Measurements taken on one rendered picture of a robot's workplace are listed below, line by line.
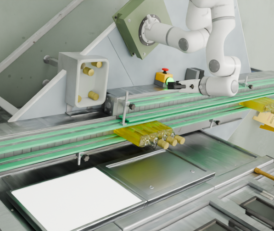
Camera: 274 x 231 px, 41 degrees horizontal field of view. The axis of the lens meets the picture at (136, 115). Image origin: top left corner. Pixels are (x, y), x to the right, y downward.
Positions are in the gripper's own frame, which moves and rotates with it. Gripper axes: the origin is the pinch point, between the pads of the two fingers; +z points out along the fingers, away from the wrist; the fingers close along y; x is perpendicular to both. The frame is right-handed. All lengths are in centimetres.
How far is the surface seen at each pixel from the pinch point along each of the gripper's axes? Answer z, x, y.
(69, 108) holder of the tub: 46, -10, -23
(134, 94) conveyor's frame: 33.4, -6.1, 6.8
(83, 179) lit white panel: 23, -38, -34
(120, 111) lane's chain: 34.7, -13.7, -1.8
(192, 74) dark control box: 38, 1, 61
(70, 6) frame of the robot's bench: 90, 45, 10
